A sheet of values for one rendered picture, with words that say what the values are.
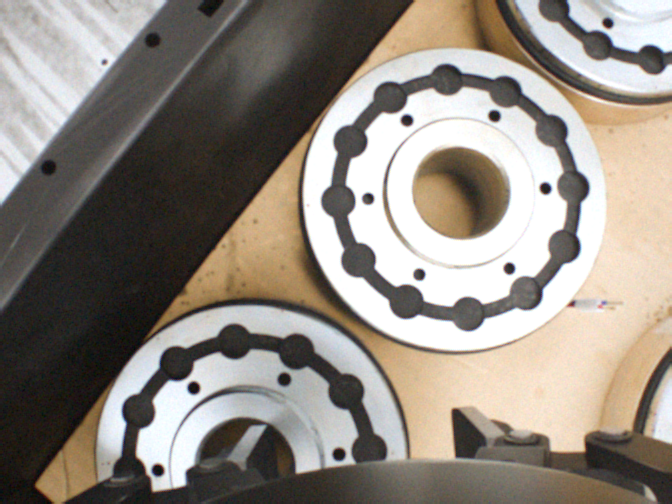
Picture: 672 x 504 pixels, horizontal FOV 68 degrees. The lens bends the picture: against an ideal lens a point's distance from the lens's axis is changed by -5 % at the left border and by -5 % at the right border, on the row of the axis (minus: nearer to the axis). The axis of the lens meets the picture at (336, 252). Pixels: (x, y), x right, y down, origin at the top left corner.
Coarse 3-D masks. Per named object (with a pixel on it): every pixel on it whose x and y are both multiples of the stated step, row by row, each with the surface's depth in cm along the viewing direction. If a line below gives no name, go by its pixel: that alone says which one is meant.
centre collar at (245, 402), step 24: (192, 408) 16; (216, 408) 16; (240, 408) 16; (264, 408) 16; (288, 408) 16; (192, 432) 16; (288, 432) 16; (312, 432) 16; (192, 456) 16; (312, 456) 16
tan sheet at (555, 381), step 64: (448, 0) 21; (640, 128) 20; (448, 192) 20; (640, 192) 20; (256, 256) 20; (640, 256) 20; (576, 320) 20; (640, 320) 20; (448, 384) 19; (512, 384) 19; (576, 384) 19; (64, 448) 19; (448, 448) 19; (576, 448) 19
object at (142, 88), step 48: (192, 0) 10; (240, 0) 10; (144, 48) 10; (192, 48) 10; (96, 96) 10; (144, 96) 10; (48, 144) 10; (96, 144) 10; (144, 144) 11; (48, 192) 10; (96, 192) 10; (0, 240) 10; (48, 240) 10; (0, 288) 10
